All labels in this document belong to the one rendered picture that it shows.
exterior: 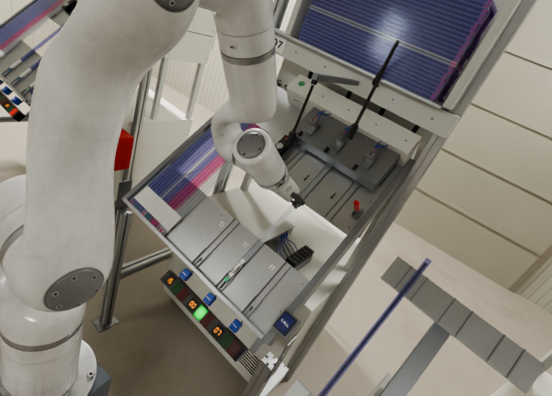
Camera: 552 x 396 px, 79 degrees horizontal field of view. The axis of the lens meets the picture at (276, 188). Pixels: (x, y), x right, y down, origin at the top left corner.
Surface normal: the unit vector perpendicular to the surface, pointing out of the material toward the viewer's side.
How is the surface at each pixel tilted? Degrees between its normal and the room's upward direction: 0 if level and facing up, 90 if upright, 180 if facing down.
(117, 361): 0
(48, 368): 90
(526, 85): 90
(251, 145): 53
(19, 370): 90
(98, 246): 65
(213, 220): 43
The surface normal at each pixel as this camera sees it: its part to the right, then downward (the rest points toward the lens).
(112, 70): 0.40, 0.86
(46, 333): 0.53, 0.51
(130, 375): 0.35, -0.82
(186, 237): -0.14, -0.47
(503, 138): -0.49, 0.25
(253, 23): 0.41, 0.70
